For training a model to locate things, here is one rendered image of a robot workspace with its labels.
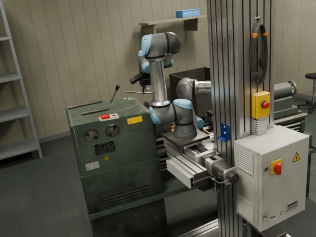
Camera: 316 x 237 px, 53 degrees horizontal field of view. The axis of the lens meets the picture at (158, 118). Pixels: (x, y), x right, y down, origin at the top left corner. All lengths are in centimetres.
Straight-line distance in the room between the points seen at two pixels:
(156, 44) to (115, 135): 79
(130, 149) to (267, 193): 104
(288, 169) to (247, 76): 53
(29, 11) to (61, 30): 51
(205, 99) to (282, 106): 228
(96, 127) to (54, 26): 331
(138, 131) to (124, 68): 346
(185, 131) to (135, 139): 50
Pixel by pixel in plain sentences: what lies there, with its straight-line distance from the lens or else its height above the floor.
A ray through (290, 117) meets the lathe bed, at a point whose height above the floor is 86.
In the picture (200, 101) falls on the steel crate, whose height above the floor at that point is 39.
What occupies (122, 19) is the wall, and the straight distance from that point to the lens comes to 563.
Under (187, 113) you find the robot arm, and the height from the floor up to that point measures 132.
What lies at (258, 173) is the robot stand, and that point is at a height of 112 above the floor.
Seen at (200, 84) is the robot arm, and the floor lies 138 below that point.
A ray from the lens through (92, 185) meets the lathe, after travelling 240.
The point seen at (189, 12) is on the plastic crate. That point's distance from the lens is 570.
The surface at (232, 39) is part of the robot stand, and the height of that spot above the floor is 176.
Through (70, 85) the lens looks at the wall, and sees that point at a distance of 546.
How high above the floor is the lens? 197
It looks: 20 degrees down
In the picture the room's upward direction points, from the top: 7 degrees counter-clockwise
